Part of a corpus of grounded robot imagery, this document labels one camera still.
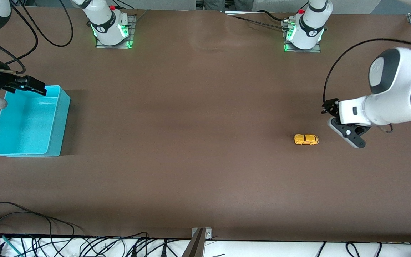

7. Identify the thick black cable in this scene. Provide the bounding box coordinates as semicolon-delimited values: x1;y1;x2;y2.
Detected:
257;10;291;22

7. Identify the black hanging arm cable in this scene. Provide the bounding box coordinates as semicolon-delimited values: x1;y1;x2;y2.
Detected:
23;0;74;47

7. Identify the person in grey trousers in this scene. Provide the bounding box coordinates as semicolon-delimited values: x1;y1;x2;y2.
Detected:
204;0;252;11

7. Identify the cyan plastic bin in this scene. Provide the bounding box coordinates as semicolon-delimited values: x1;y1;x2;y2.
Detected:
0;85;71;158

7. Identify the thin black cable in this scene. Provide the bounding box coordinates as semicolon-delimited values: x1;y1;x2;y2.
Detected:
231;15;286;30

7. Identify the black base cable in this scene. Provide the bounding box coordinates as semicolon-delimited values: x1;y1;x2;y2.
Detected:
113;0;136;10

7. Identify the long black cable loop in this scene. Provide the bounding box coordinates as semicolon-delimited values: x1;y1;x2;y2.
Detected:
0;202;76;237

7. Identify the grey metal rod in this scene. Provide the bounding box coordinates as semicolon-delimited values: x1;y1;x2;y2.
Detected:
133;9;151;25

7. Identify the yellow beetle toy car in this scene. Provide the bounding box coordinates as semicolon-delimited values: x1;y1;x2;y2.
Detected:
294;134;319;146

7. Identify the silver metal bracket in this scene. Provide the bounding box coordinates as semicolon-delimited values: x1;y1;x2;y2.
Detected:
191;227;213;240

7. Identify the dark metal pole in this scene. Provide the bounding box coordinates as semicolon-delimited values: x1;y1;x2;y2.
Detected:
181;228;205;257

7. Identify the grey metal arm base plate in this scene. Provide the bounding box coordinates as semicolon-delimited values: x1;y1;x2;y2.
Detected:
95;14;137;49
282;20;322;53

